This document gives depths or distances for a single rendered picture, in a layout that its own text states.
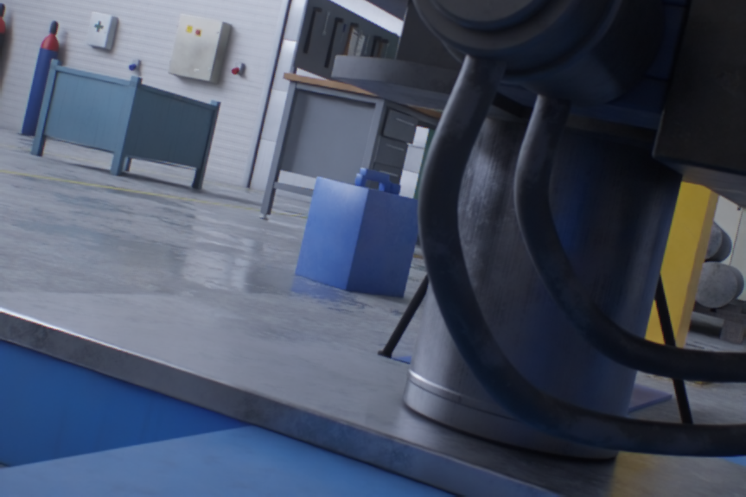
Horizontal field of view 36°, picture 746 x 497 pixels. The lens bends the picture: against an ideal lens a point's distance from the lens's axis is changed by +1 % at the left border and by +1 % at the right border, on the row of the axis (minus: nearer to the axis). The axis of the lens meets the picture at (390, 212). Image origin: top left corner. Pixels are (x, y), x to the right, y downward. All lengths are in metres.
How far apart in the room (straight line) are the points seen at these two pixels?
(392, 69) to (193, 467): 0.35
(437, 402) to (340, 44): 6.75
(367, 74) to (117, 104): 7.99
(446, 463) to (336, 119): 6.24
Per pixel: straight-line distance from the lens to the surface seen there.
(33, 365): 1.21
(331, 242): 3.82
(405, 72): 0.94
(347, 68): 0.99
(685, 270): 3.66
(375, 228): 3.79
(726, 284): 5.71
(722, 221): 11.29
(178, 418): 1.10
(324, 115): 7.20
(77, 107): 9.14
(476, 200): 1.07
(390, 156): 7.17
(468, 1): 0.61
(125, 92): 8.90
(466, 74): 0.63
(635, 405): 2.62
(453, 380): 1.06
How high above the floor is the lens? 0.35
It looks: 1 degrees down
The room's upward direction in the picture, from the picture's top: 13 degrees clockwise
